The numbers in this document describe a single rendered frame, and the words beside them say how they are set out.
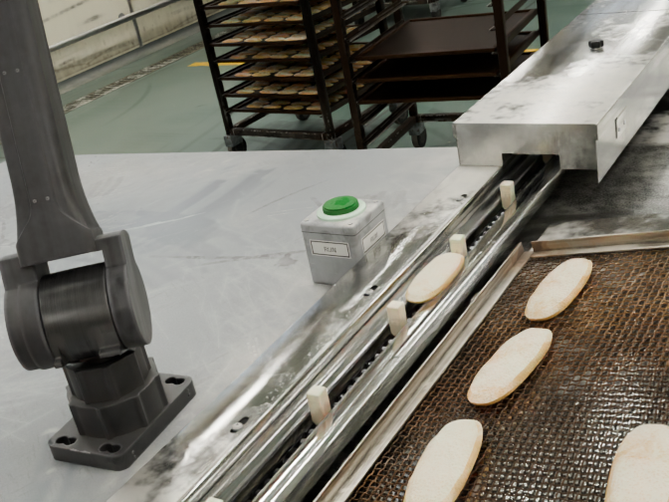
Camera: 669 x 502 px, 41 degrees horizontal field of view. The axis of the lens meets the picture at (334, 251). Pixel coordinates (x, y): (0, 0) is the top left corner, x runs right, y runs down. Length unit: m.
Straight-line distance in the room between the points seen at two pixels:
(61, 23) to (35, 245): 5.64
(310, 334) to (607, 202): 0.43
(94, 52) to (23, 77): 5.77
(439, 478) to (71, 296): 0.34
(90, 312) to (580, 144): 0.60
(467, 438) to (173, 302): 0.54
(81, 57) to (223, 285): 5.45
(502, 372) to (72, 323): 0.34
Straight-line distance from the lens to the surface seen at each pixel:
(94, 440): 0.83
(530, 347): 0.68
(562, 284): 0.76
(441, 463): 0.58
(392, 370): 0.76
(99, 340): 0.76
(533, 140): 1.10
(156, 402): 0.83
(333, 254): 0.98
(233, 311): 1.00
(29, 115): 0.77
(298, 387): 0.78
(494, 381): 0.65
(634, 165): 1.21
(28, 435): 0.91
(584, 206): 1.10
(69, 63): 6.39
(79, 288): 0.76
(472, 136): 1.13
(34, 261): 0.77
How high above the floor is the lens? 1.28
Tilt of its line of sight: 25 degrees down
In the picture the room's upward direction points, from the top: 12 degrees counter-clockwise
